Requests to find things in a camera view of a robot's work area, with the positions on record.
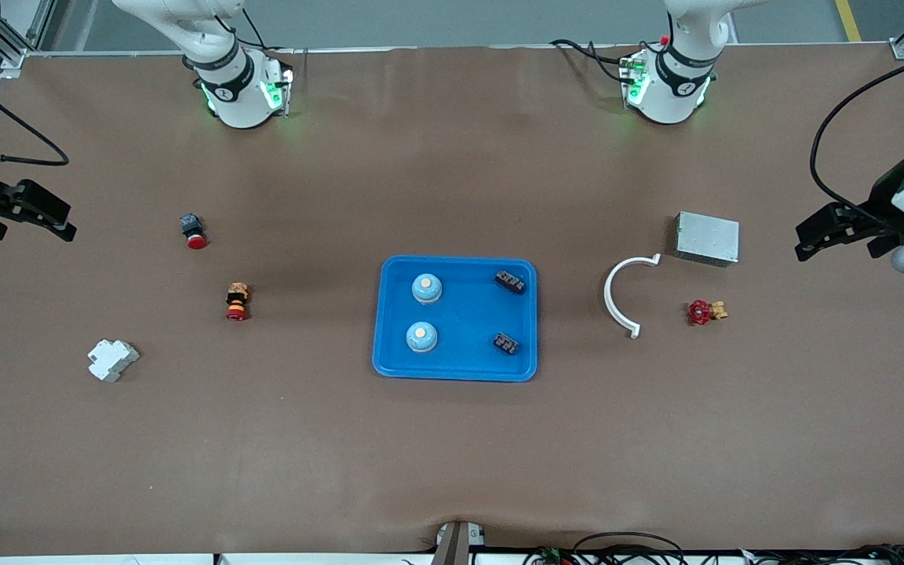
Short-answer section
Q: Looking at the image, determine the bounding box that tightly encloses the blue dome bell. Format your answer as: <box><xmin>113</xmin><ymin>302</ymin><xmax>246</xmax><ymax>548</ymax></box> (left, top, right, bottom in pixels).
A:
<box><xmin>411</xmin><ymin>273</ymin><xmax>444</xmax><ymax>305</ymax></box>
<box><xmin>406</xmin><ymin>321</ymin><xmax>439</xmax><ymax>354</ymax></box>

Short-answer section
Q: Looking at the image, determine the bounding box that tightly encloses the blue plastic tray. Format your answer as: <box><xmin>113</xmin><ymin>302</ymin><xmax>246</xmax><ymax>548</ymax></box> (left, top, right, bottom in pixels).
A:
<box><xmin>372</xmin><ymin>255</ymin><xmax>539</xmax><ymax>384</ymax></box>

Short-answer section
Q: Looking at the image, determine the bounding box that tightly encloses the grey metal power supply box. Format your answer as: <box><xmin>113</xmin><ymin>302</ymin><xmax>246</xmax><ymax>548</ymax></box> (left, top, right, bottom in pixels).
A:
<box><xmin>673</xmin><ymin>210</ymin><xmax>741</xmax><ymax>268</ymax></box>

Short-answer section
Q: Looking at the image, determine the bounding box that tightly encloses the red emergency button black base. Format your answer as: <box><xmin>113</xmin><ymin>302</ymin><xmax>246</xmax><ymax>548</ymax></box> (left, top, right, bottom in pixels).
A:
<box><xmin>179</xmin><ymin>213</ymin><xmax>209</xmax><ymax>251</ymax></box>

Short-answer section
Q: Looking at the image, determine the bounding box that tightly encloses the white circuit breaker block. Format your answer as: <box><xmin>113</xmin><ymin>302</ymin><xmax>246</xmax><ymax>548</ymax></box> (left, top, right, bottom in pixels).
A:
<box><xmin>87</xmin><ymin>339</ymin><xmax>140</xmax><ymax>384</ymax></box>

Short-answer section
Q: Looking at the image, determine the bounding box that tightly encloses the red yellow push button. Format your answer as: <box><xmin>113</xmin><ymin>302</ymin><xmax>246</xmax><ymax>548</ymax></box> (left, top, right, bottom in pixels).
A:
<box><xmin>225</xmin><ymin>282</ymin><xmax>251</xmax><ymax>323</ymax></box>

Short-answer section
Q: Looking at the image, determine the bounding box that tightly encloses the white curved plastic clamp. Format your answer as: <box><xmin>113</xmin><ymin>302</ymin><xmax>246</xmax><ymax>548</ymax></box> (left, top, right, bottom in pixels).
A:
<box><xmin>603</xmin><ymin>253</ymin><xmax>662</xmax><ymax>340</ymax></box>

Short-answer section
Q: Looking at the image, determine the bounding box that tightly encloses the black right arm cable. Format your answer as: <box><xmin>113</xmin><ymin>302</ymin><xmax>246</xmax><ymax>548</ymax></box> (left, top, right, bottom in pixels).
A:
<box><xmin>0</xmin><ymin>61</ymin><xmax>71</xmax><ymax>167</ymax></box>

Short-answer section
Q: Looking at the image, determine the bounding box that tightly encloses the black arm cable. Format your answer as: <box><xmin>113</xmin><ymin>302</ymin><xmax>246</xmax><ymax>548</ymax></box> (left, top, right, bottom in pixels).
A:
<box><xmin>0</xmin><ymin>61</ymin><xmax>71</xmax><ymax>167</ymax></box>
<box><xmin>810</xmin><ymin>49</ymin><xmax>904</xmax><ymax>228</ymax></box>

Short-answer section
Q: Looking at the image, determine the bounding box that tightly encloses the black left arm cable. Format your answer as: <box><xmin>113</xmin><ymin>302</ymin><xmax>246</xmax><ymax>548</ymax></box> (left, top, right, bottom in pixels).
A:
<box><xmin>810</xmin><ymin>49</ymin><xmax>904</xmax><ymax>228</ymax></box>

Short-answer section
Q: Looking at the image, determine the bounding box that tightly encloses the red handle brass valve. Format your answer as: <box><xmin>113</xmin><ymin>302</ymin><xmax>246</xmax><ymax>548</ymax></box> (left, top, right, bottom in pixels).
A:
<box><xmin>687</xmin><ymin>299</ymin><xmax>729</xmax><ymax>326</ymax></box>

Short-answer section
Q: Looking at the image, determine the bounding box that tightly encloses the black cable bundle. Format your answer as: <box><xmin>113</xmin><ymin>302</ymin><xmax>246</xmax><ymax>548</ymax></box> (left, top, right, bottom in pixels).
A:
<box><xmin>523</xmin><ymin>531</ymin><xmax>904</xmax><ymax>565</ymax></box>

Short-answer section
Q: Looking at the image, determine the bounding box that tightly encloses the black base cable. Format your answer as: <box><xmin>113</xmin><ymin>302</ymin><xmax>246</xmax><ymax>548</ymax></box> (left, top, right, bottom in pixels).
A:
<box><xmin>550</xmin><ymin>38</ymin><xmax>627</xmax><ymax>83</ymax></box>

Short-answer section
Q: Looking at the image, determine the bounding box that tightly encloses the grey metal table bracket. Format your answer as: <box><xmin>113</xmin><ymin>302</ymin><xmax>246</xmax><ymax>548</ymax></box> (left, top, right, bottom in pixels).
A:
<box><xmin>431</xmin><ymin>520</ymin><xmax>487</xmax><ymax>565</ymax></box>

